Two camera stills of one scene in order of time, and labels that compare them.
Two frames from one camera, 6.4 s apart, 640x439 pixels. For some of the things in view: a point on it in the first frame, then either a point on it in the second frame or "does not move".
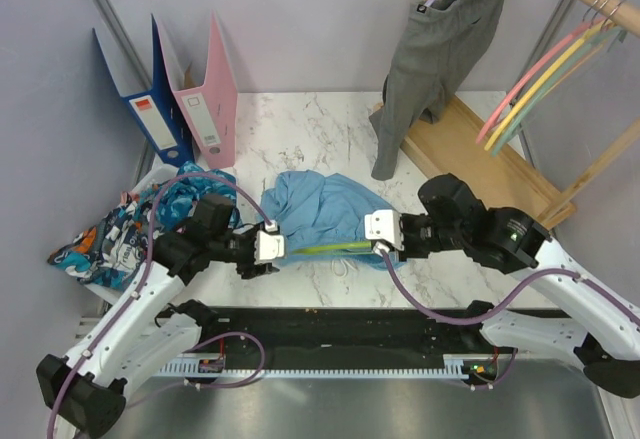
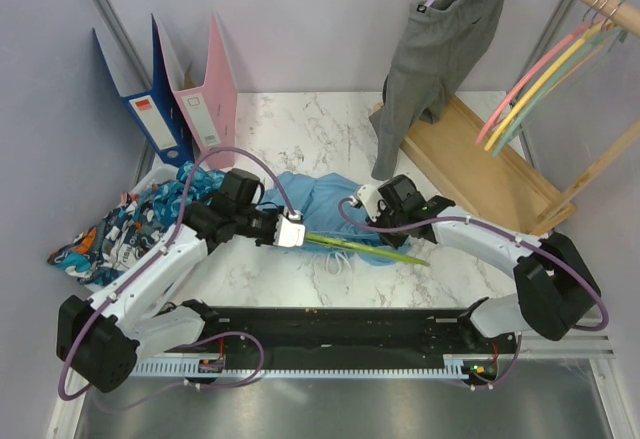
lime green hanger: [339, 249] -> [364, 248]
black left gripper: [251, 269] -> [274, 215]
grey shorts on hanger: [445, 35] does not move
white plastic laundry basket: [112, 297] does not move
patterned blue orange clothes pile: [116, 250] does not move
